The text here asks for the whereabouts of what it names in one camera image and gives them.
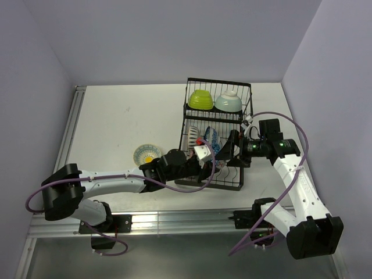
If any red diamond blue lattice bowl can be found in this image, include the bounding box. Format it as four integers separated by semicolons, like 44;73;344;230
216;160;227;169

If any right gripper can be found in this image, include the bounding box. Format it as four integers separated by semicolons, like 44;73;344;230
214;129;267;168

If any black wire dish rack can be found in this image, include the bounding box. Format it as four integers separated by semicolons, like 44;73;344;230
175;77;253;191

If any teal dashed ceramic bowl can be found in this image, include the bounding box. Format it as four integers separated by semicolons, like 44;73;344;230
214;90;242;113

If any blue floral small bowl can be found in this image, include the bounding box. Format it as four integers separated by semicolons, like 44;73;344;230
203;126;222;155

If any white bowl with striped outside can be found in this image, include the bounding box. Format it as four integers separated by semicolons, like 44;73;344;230
187;126;200;149

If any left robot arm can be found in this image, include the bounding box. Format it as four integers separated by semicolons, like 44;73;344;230
41;146;219;232

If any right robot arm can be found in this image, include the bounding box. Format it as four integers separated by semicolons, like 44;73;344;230
216;119;344;259

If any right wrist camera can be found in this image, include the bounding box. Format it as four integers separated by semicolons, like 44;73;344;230
241;115;253;137

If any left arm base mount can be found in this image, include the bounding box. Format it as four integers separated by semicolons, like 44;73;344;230
91;214;132;252

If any aluminium frame rail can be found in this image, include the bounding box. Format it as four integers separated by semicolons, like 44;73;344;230
16;84;349;278

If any yellow sun patterned bowl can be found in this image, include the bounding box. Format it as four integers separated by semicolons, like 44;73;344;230
133;144;162;166

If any green square bowl white inside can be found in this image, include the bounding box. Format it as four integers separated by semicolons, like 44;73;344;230
188;90;213;110

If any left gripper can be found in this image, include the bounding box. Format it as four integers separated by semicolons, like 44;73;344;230
165;158;220;184

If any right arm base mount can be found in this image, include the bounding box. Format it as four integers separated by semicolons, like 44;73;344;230
228;209;274;241

